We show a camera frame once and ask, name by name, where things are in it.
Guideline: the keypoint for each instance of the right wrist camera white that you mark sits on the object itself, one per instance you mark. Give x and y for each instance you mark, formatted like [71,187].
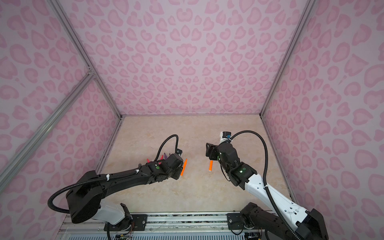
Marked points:
[225,137]

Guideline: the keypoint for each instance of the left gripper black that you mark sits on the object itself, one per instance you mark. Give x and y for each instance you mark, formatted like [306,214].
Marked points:
[179,172]

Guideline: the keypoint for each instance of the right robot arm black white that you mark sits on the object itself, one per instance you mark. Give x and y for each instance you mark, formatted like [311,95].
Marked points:
[285,219]

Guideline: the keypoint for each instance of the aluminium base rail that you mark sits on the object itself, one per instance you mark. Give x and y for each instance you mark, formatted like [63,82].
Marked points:
[165,226]

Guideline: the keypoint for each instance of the diagonal aluminium frame bar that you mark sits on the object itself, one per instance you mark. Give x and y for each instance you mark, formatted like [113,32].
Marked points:
[23,155]

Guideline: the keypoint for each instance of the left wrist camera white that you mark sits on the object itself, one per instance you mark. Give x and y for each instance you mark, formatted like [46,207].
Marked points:
[179,152]

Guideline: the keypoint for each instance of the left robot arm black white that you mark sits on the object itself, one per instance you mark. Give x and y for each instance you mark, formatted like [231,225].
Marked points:
[85,200]

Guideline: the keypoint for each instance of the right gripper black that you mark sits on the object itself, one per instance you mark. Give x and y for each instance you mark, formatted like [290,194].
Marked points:
[213,149]

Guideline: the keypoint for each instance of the orange marker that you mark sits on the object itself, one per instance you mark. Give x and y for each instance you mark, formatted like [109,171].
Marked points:
[211,166]
[184,167]

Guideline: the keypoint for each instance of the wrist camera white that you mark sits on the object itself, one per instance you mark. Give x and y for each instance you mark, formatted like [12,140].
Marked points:
[179,152]
[225,137]

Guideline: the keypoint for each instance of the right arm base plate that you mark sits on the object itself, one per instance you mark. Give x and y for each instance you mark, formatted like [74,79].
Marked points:
[236,221]

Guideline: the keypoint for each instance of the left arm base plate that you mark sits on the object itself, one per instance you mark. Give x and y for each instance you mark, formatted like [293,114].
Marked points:
[137,222]

